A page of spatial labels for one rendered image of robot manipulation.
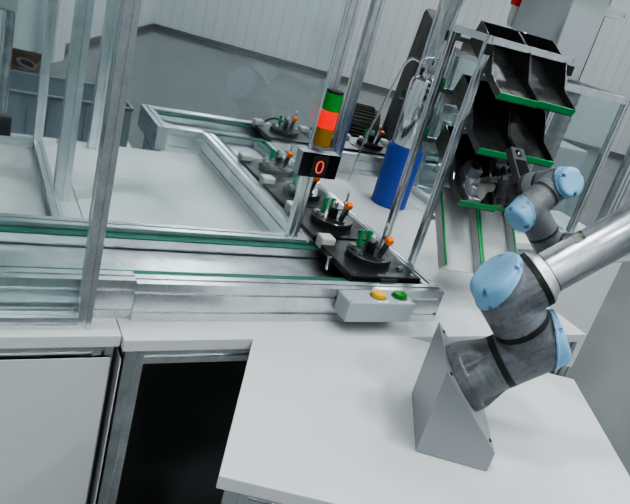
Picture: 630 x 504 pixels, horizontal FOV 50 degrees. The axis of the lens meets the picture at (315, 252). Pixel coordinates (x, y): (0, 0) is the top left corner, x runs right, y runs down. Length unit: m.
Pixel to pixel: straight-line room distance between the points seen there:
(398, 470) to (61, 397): 0.76
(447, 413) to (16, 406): 0.93
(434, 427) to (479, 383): 0.13
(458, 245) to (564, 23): 1.25
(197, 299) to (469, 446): 0.70
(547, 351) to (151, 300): 0.87
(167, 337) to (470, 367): 0.68
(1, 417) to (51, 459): 0.18
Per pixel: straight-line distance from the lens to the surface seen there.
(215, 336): 1.62
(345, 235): 2.13
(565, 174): 1.69
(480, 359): 1.42
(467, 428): 1.43
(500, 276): 1.33
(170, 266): 1.77
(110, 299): 1.59
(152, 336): 1.57
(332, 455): 1.36
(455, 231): 2.13
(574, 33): 3.09
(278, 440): 1.36
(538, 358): 1.42
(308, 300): 1.75
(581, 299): 3.59
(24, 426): 1.67
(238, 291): 1.65
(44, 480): 1.79
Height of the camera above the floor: 1.69
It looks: 22 degrees down
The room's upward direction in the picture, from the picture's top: 16 degrees clockwise
